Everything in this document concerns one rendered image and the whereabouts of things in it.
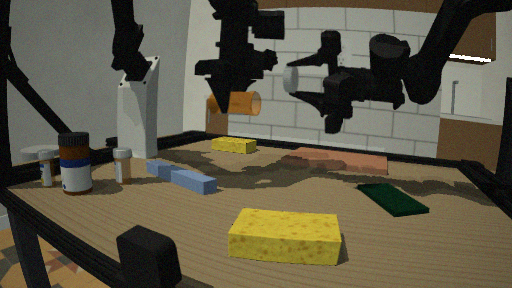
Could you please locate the yellow sponge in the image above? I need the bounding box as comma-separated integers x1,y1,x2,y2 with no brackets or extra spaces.
212,137,257,154
228,208,342,265

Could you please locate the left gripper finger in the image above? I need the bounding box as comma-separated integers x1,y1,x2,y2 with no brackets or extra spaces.
231,79,256,92
205,77,238,114

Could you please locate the orange pill bottle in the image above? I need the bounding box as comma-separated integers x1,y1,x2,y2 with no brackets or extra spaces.
208,91,261,116

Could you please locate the small amber pill bottle with grey cap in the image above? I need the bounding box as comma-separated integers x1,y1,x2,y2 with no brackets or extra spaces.
113,147,132,185

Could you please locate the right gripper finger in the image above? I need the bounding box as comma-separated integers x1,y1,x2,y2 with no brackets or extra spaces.
287,47,322,67
289,91,324,118

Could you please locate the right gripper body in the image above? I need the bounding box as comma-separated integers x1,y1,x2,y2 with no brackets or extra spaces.
321,30,371,134

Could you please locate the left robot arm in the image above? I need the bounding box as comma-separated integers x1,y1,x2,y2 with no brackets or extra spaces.
111,0,285,81

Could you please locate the blue rectangular bar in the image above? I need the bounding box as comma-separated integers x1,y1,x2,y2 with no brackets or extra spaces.
146,160,217,195

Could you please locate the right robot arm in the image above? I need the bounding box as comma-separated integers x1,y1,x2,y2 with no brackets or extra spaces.
323,0,512,119

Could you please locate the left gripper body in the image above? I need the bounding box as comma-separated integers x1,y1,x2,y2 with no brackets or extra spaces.
194,36,264,79

